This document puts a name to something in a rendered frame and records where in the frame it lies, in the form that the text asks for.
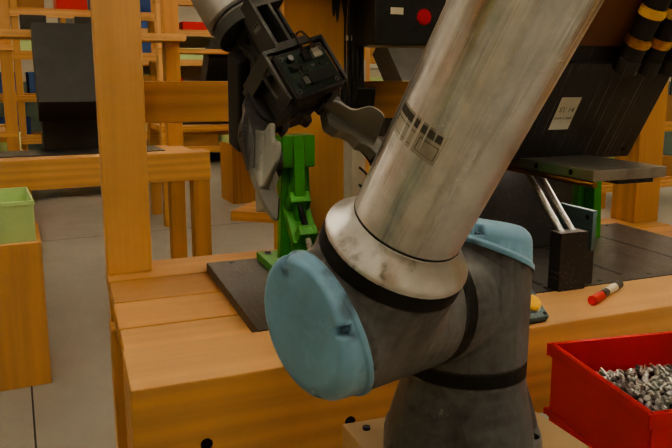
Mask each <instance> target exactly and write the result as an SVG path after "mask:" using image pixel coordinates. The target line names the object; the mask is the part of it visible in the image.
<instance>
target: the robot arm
mask: <svg viewBox="0 0 672 448"><path fill-rule="evenodd" d="M191 1H192V4H193V6H194V7H195V9H196V11H197V13H198V14H199V16H200V18H201V19H202V21H203V23H204V24H205V26H206V28H207V30H208V31H209V33H210V35H211V36H213V37H215V39H216V41H217V42H218V44H219V46H220V47H221V49H222V50H223V51H225V52H231V53H228V55H227V63H228V116H229V143H230V145H232V146H233V147H234V148H235V149H236V150H237V151H238V152H240V153H242V156H243V159H244V163H245V166H246V169H247V171H248V172H249V175H250V178H251V181H252V184H253V186H254V189H255V191H256V193H257V196H258V198H259V200H260V202H261V204H262V205H263V207H264V209H265V210H266V212H267V213H268V215H269V217H270V218H271V219H272V220H274V221H278V220H279V209H280V198H279V197H278V194H277V190H276V185H277V181H278V179H279V177H278V174H277V172H276V169H277V166H278V163H279V159H280V155H281V143H280V141H278V140H277V139H276V138H275V133H278V134H279V136H280V137H284V135H285V134H286V133H287V131H288V129H289V128H291V127H294V126H297V125H299V124H300V125H301V126H303V127H305V128H307V127H308V126H309V125H310V124H311V122H312V117H311V114H312V113H313V112H314V111H315V112H316V113H317V114H318V115H320V119H321V124H322V129H323V131H324V132H325V133H327V134H328V135H330V136H331V137H334V138H340V139H343V140H345V141H346V142H348V143H349V144H350V145H351V147H352V148H353V149H354V150H357V151H360V152H362V153H363V154H365V155H366V156H367V157H368V159H369V160H370V162H372V165H371V167H370V170H369V172H368V174H367V176H366V178H365V181H364V183H363V185H362V187H361V189H360V191H359V194H358V196H354V197H350V198H345V199H343V200H340V201H339V202H337V203H335V204H334V205H333V206H332V207H331V209H330V210H329V212H328V213H327V216H326V218H325V220H324V223H323V225H322V227H321V229H320V232H319V234H318V236H317V239H316V241H315V243H314V245H313V246H312V247H311V248H310V249H309V250H307V251H306V250H293V251H291V252H290V253H289V254H288V255H284V256H282V257H281V258H279V259H278V260H277V261H276V262H275V263H274V264H273V266H272V268H271V269H270V272H269V274H268V277H267V281H266V286H265V296H264V303H265V315H266V321H267V325H268V328H269V333H270V337H271V340H272V343H273V345H274V348H275V350H276V353H277V355H278V357H279V359H280V361H281V362H282V364H283V366H284V368H285V369H286V371H287V372H288V373H289V375H290V376H291V377H292V379H293V380H294V381H295V382H296V383H297V384H298V385H299V386H300V387H301V388H302V389H303V390H305V391H306V392H307V393H309V394H310V395H312V396H314V397H316V398H320V399H325V400H328V401H335V400H340V399H344V398H347V397H350V396H363V395H366V394H368V393H369V392H370V391H371V390H372V389H374V388H377V387H380V386H383V385H385V384H388V383H391V382H394V381H396V380H399V379H400V380H399V383H398V386H397V388H396V391H395V394H394V397H393V400H392V403H391V406H390V409H389V411H388V413H387V415H386V418H385V422H384V433H383V448H542V436H541V432H540V429H539V427H538V424H537V419H536V415H535V411H534V407H533V404H532V400H531V397H530V393H529V389H528V386H527V380H526V377H527V359H528V341H529V323H530V305H531V287H532V272H534V271H535V265H534V263H533V240H532V237H531V235H530V233H529V232H528V231H527V230H526V229H525V228H523V227H521V226H519V225H516V224H511V223H507V222H501V221H495V220H489V219H482V218H479V216H480V215H481V213H482V211H483V209H484V208H485V206H486V204H487V202H488V201H489V199H490V197H491V195H492V194H493V192H494V190H495V189H496V187H497V185H498V183H499V182H500V180H501V178H502V176H503V175H504V173H505V171H506V170H507V168H508V166H509V164H510V163H511V161H512V159H513V157H514V156H515V154H516V152H517V151H518V149H519V147H520V145H521V144H522V142H523V140H524V139H525V137H526V135H527V133H528V132H529V130H530V128H531V126H532V125H533V123H534V121H535V120H536V118H537V116H538V114H539V113H540V111H541V109H542V107H543V106H544V104H545V102H546V101H547V99H548V97H549V95H550V94H551V92H552V90H553V88H554V87H555V85H556V83H557V82H558V80H559V78H560V76H561V75H562V73H563V71H564V70H565V68H566V66H567V64H568V63H569V61H570V59H571V57H572V56H573V54H574V52H575V51H576V49H577V47H578V45H579V44H580V42H581V40H582V38H583V37H584V35H585V33H586V32H587V30H588V28H589V26H590V25H591V23H592V21H593V20H594V18H595V16H596V14H597V13H598V11H599V9H600V7H601V6H602V4H603V2H604V1H605V0H447V1H446V3H445V5H444V7H443V10H442V12H441V14H440V16H439V18H438V21H437V23H436V25H435V27H434V29H433V32H432V34H431V36H430V38H429V40H428V43H427V45H426V47H425V49H424V51H423V53H422V56H421V58H420V60H419V62H418V64H417V67H416V69H415V71H414V73H413V75H412V78H411V80H410V82H409V84H408V86H407V89H406V91H405V93H404V95H403V97H402V99H401V102H400V104H399V106H398V108H397V110H396V113H395V115H394V117H393V119H392V121H391V124H390V126H389V128H388V130H387V132H386V135H385V137H384V139H383V141H381V140H380V139H379V138H378V135H379V132H380V129H381V127H382V124H383V121H384V115H383V113H382V112H381V111H380V110H379V109H378V108H376V107H374V106H366V107H362V108H359V109H353V108H350V107H349V106H347V105H345V104H344V103H343V102H342V100H341V99H340V98H339V97H338V94H339V93H340V92H341V90H340V88H341V86H342V85H343V84H344V83H345V81H346V80H347V79H348V77H347V75H346V73H345V72H344V70H343V68H342V67H341V65H340V63H339V62H338V60H337V59H336V57H335V55H334V54H333V52H332V50H331V49H330V47H329V45H328V44H327V42H326V41H325V39H324V37H323V36H322V34H319V35H316V36H313V37H309V36H308V35H307V34H306V33H305V32H303V31H297V33H296V34H295V33H294V32H293V31H292V29H291V27H290V26H289V24H288V22H287V21H286V19H285V17H284V16H283V14H282V12H281V11H280V9H279V8H280V6H281V4H282V3H283V1H284V0H191ZM299 32H300V33H302V34H303V36H299V37H297V34H298V33H299ZM307 43H309V45H307V46H302V45H304V44H307ZM310 43H311V44H310ZM325 50H326V51H327V53H328V54H329V56H330V57H329V56H328V54H327V53H326V51H325ZM330 58H331V59H332V61H333V62H332V61H331V59H330ZM333 63H334V64H335V66H336V67H335V66H334V64H333ZM336 68H337V69H338V71H337V69H336Z"/></svg>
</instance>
